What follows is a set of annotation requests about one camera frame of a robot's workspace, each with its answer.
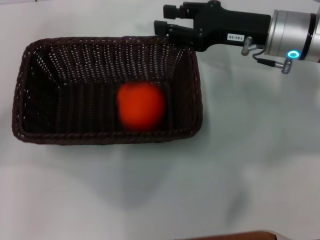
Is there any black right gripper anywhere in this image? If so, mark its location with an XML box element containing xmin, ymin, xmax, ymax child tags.
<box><xmin>153</xmin><ymin>0</ymin><xmax>272</xmax><ymax>53</ymax></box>

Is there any orange toy fruit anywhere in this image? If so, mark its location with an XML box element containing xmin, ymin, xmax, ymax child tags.
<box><xmin>116</xmin><ymin>81</ymin><xmax>166</xmax><ymax>132</ymax></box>

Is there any dark brown woven basket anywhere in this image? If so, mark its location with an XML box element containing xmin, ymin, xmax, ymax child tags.
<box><xmin>11</xmin><ymin>35</ymin><xmax>203</xmax><ymax>146</ymax></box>

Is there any grey cable with metal plugs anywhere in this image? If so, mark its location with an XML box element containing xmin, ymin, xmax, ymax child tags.
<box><xmin>240</xmin><ymin>36</ymin><xmax>294</xmax><ymax>75</ymax></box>

